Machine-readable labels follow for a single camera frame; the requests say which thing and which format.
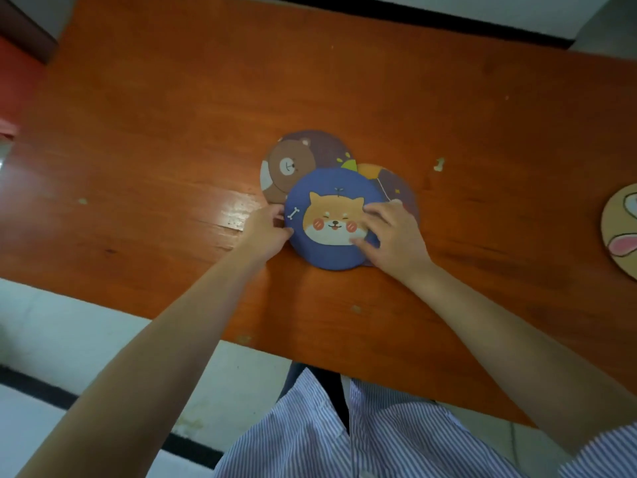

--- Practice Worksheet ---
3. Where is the red plastic stool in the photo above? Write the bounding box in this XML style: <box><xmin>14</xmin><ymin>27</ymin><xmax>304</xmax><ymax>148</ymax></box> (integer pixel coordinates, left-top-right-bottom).
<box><xmin>0</xmin><ymin>37</ymin><xmax>46</xmax><ymax>140</ymax></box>

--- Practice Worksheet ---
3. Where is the person's left forearm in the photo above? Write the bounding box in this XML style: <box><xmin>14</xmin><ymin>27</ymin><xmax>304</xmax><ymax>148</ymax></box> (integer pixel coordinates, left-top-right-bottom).
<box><xmin>17</xmin><ymin>243</ymin><xmax>269</xmax><ymax>478</ymax></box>

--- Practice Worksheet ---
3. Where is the yellow rabbit round coaster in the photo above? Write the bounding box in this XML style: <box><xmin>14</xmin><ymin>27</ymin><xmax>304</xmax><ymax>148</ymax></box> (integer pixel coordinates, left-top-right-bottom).
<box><xmin>600</xmin><ymin>183</ymin><xmax>637</xmax><ymax>282</ymax></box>

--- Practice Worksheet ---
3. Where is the person's right forearm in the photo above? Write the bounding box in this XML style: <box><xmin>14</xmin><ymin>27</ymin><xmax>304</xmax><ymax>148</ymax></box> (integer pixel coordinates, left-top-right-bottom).
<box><xmin>403</xmin><ymin>263</ymin><xmax>637</xmax><ymax>453</ymax></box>

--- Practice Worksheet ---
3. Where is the purple brown bear sun coaster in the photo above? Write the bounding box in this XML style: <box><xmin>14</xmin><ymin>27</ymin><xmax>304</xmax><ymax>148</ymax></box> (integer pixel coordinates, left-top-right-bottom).
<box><xmin>260</xmin><ymin>129</ymin><xmax>358</xmax><ymax>204</ymax></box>

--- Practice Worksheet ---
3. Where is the purple pink bear balloon coaster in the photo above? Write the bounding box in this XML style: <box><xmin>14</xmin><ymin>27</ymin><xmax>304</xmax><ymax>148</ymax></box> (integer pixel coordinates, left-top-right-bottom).
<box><xmin>356</xmin><ymin>163</ymin><xmax>421</xmax><ymax>227</ymax></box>

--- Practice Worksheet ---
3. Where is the blue shiba dog coaster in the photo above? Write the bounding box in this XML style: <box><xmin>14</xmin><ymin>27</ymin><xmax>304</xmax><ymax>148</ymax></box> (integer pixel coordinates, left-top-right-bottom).
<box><xmin>283</xmin><ymin>167</ymin><xmax>387</xmax><ymax>272</ymax></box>

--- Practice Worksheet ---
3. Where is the person's left hand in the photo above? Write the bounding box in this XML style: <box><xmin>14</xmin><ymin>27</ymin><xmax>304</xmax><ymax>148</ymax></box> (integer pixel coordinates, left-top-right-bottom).
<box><xmin>234</xmin><ymin>203</ymin><xmax>295</xmax><ymax>264</ymax></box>

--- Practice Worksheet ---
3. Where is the orange wooden table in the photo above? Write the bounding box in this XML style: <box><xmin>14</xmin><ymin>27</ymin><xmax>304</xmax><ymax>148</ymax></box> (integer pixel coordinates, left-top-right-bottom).
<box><xmin>0</xmin><ymin>0</ymin><xmax>637</xmax><ymax>429</ymax></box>

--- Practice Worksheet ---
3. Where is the person's right hand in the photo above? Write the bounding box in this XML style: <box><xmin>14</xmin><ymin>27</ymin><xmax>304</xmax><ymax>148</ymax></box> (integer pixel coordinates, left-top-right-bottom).
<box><xmin>350</xmin><ymin>200</ymin><xmax>433</xmax><ymax>282</ymax></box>

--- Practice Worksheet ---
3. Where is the blue striped shirt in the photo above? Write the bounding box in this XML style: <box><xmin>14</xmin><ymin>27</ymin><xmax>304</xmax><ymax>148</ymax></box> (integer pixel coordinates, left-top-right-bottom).
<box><xmin>214</xmin><ymin>368</ymin><xmax>637</xmax><ymax>478</ymax></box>

